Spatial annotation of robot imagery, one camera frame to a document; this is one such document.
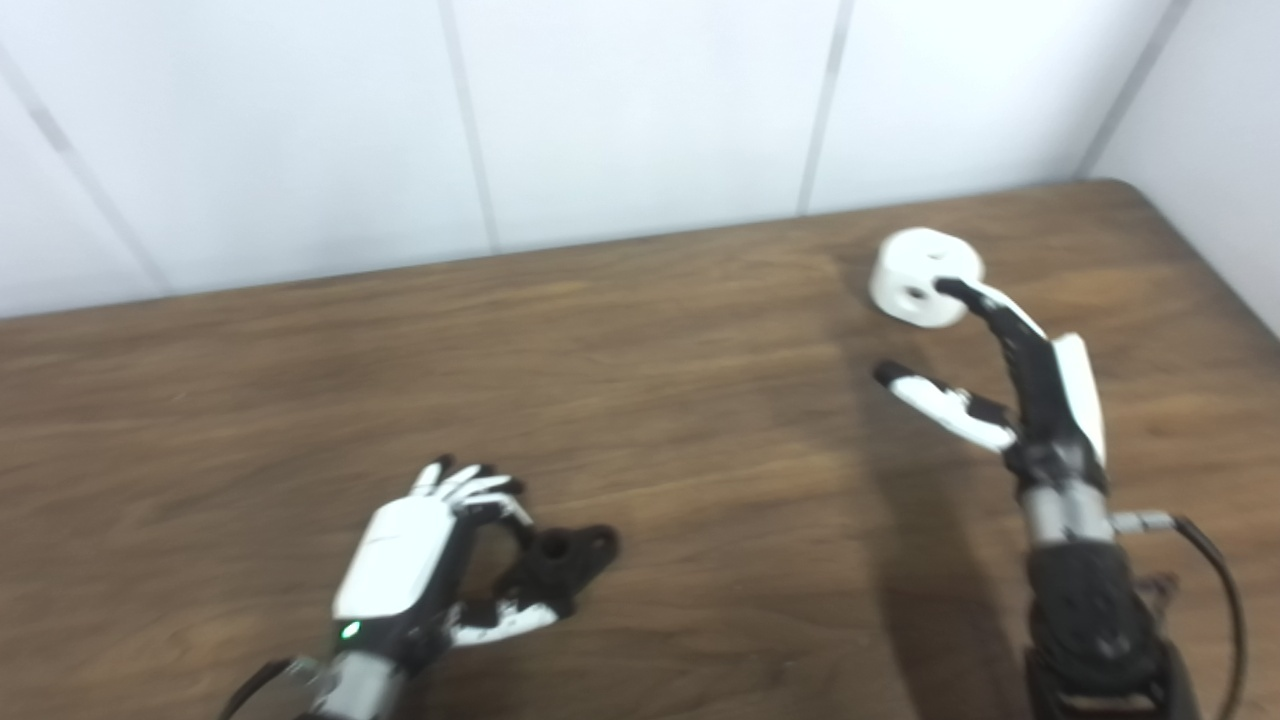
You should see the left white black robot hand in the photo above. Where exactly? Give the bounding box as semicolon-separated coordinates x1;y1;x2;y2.
332;455;561;681

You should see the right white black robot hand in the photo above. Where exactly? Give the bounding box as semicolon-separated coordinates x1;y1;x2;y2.
873;277;1109;493

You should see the black plastic holder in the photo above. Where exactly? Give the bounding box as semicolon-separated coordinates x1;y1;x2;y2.
490;523;619;619

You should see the round white plastic piece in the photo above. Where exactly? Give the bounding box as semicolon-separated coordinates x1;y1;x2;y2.
868;228;986;329

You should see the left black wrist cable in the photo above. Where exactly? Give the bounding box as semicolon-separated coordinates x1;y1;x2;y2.
218;657;301;720

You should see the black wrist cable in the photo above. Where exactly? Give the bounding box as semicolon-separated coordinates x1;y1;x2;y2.
218;657;301;720
1112;510;1246;720

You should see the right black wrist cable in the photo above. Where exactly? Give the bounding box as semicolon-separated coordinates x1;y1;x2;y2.
1112;510;1246;720

